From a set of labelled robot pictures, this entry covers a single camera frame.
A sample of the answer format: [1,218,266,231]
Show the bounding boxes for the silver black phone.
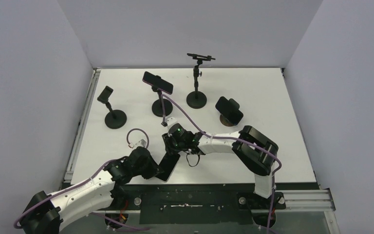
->
[155,153,180,181]

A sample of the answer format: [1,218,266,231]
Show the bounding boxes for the black phone stand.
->
[151,86,173,117]
[97,86,127,129]

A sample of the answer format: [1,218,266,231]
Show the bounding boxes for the magenta edged phone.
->
[142,71,173,95]

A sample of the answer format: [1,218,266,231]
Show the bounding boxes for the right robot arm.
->
[162,123,279,208]

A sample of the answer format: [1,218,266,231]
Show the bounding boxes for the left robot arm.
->
[14,146,163,234]

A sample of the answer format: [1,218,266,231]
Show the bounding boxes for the tall empty phone stand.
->
[186,53,215,109]

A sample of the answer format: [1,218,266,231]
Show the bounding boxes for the wooden base phone stand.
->
[219,98,240,127]

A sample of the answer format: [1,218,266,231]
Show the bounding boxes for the dark blue phone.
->
[215,96,244,125]

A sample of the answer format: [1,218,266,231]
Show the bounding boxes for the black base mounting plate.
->
[61,183,320,225]

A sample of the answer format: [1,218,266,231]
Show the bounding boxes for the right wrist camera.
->
[166,117,179,130]

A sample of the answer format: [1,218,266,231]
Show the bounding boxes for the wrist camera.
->
[166,117,179,130]
[132,139,147,149]

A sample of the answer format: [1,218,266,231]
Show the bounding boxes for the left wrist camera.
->
[132,139,147,149]

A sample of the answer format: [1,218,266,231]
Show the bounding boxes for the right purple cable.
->
[159,94,282,228]

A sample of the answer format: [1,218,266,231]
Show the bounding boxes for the purple cable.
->
[159,94,282,228]
[14,128,150,229]

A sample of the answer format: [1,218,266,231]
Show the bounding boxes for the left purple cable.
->
[14,128,150,229]

